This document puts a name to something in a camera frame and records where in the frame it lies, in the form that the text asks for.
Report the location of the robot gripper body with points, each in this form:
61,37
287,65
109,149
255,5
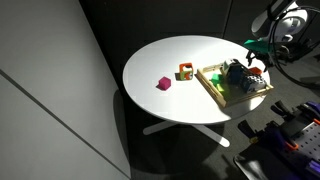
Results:
260,46

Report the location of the orange block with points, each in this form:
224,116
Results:
256,70

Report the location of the blue block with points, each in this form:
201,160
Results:
235,74

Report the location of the green block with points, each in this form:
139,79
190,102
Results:
216,78

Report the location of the yellow-green block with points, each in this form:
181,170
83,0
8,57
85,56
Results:
220,88

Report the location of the wooden tray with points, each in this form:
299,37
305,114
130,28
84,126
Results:
230,98

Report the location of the magenta block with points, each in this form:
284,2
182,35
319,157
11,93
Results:
164,83

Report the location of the black white triangle-patterned cube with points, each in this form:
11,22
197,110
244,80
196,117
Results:
251,83

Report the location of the black purple spring clamp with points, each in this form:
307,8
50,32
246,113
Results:
283,111
250,130

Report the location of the purple clamp with orange tip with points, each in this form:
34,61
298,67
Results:
311,110
283,140

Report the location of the orange white green cube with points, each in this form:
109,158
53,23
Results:
185,71

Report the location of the black perforated breadboard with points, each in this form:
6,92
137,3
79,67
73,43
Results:
310,140

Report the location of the black cart top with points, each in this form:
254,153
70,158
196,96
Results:
266,166

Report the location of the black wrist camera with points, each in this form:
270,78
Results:
286,51

